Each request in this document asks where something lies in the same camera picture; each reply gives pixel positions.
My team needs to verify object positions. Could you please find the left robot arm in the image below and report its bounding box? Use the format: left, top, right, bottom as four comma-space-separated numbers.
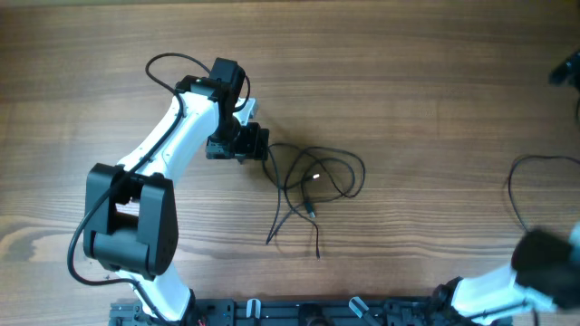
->
67, 58, 269, 325

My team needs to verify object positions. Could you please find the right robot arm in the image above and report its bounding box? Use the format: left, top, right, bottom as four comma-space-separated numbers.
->
423, 154, 579, 325

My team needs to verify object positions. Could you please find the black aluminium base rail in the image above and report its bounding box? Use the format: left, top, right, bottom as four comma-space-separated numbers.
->
108, 296, 513, 326

